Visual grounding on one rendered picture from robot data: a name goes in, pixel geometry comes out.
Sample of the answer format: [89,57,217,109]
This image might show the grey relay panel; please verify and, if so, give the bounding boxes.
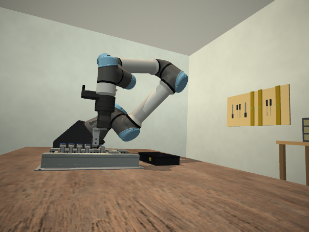
[34,148,144,171]

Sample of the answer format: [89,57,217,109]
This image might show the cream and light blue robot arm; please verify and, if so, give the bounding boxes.
[97,53,188,142]

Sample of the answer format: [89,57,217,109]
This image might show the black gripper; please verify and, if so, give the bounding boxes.
[81,82,117,146]

